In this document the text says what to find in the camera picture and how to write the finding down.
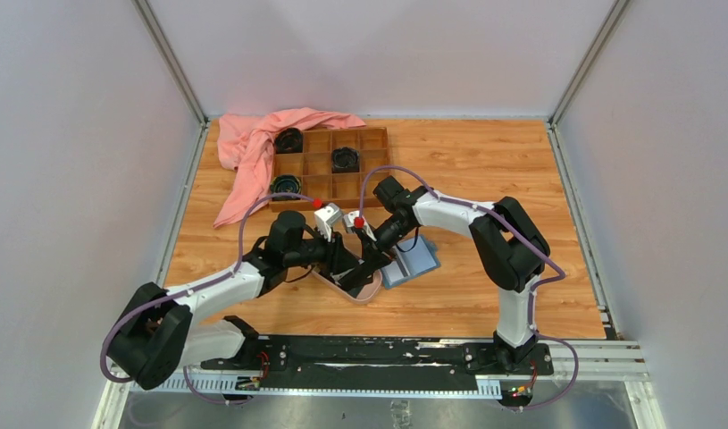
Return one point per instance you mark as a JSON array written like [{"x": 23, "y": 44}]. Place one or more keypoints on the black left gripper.
[{"x": 336, "y": 258}]

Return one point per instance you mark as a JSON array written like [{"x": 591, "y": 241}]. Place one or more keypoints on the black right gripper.
[{"x": 377, "y": 262}]

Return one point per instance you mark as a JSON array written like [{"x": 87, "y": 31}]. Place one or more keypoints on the pink oval card tray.
[{"x": 360, "y": 296}]

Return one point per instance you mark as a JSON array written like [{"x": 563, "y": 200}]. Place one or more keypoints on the teal leather card holder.
[{"x": 420, "y": 260}]

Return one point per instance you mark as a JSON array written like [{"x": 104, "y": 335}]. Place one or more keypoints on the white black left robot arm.
[{"x": 160, "y": 330}]

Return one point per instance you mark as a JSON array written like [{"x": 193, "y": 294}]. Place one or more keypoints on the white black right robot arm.
[{"x": 511, "y": 249}]

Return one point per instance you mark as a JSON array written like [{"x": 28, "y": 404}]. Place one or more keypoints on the white card with magnetic stripe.
[{"x": 394, "y": 274}]

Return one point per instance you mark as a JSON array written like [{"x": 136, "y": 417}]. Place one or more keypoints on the wooden compartment tray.
[{"x": 313, "y": 168}]

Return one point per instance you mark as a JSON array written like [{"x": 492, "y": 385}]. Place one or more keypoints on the rolled dark dotted tie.
[{"x": 345, "y": 160}]

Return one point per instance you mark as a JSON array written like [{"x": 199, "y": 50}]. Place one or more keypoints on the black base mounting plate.
[{"x": 375, "y": 363}]

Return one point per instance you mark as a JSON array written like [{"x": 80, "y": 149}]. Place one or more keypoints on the rolled black tie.
[{"x": 289, "y": 141}]

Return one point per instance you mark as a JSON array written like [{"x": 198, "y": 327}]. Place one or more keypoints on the pink cloth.
[{"x": 245, "y": 146}]

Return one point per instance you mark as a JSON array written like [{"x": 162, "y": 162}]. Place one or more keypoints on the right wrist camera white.
[{"x": 354, "y": 222}]

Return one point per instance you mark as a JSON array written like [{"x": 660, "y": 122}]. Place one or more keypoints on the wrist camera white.
[
  {"x": 325, "y": 218},
  {"x": 354, "y": 222}
]

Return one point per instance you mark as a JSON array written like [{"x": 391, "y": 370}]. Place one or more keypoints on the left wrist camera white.
[{"x": 325, "y": 218}]

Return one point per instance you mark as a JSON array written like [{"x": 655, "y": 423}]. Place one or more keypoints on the aluminium frame rail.
[{"x": 595, "y": 384}]

